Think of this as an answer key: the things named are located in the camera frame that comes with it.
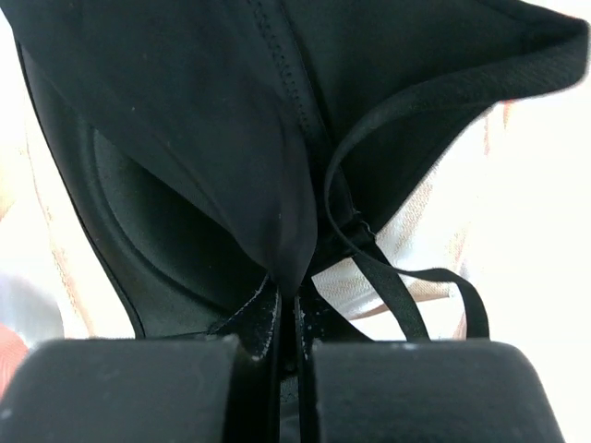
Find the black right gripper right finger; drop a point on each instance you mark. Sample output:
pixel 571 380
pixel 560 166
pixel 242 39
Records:
pixel 353 389

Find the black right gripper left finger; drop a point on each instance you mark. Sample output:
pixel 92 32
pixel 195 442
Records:
pixel 203 369

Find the black bra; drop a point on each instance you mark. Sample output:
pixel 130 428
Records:
pixel 188 155

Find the floral mesh laundry bag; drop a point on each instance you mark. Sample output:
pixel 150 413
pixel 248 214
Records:
pixel 507 207

